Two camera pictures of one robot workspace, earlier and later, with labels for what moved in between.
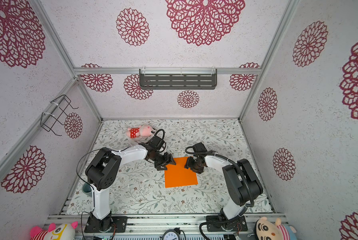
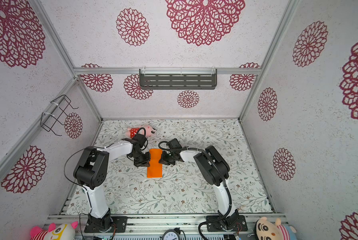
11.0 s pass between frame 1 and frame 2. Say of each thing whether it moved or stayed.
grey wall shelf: stayed
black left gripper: moved
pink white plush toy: stayed
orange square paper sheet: moved
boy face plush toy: stayed
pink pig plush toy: stayed
